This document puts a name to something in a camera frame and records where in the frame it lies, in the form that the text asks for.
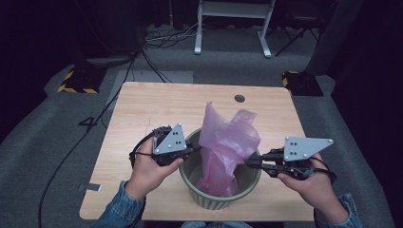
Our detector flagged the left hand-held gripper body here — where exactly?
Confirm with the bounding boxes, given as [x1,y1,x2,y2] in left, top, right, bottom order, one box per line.
[151,123,194,167]

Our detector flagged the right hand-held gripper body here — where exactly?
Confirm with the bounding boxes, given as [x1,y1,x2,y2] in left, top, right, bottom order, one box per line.
[275,136,335,181]

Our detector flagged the pink plastic bag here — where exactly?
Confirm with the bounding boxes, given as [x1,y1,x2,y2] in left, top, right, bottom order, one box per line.
[194,101,262,199]

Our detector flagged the green ribbed trash bin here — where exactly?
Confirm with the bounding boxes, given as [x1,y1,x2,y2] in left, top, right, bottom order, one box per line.
[178,126,263,211]

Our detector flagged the person's left hand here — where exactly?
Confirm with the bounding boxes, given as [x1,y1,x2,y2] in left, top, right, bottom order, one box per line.
[125,136,185,202]

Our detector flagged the person's right hand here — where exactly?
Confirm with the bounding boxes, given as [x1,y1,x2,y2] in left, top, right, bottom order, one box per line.
[277,152,342,211]

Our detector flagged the black yellow striped stand base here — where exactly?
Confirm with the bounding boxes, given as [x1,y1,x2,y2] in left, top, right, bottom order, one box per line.
[281,70,325,98]
[57,65,107,95]

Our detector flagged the grey floor plate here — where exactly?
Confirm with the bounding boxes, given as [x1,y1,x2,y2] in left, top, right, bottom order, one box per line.
[106,69,195,111]

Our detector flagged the person's legs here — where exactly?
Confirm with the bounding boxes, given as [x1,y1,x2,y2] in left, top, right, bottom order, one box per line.
[180,220,255,228]

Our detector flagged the grey tape piece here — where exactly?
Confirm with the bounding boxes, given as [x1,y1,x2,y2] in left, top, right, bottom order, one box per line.
[78,182,104,193]

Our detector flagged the black tripod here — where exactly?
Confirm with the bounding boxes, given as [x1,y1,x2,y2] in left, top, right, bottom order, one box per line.
[274,17,321,58]

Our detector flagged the grey padded column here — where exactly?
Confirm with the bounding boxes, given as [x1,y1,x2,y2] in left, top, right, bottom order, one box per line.
[304,0,366,77]

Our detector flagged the right hand-held gripper cable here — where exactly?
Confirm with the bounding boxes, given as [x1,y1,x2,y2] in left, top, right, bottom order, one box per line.
[303,156,338,185]

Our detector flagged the hand-held gripper cable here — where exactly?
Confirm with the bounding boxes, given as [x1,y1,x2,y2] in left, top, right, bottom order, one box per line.
[128,125,163,169]
[303,156,338,185]

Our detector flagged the left hand-held gripper cable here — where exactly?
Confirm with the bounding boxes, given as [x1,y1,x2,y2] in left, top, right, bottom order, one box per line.
[128,125,163,169]

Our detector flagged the long black floor cable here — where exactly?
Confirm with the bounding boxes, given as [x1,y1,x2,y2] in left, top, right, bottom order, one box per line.
[37,51,141,228]

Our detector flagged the bundle of floor cables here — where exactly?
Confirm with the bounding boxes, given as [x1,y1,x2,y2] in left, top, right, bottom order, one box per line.
[144,21,204,50]

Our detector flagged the white metal desk frame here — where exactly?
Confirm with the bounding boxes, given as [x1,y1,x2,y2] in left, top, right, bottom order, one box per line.
[193,0,277,59]

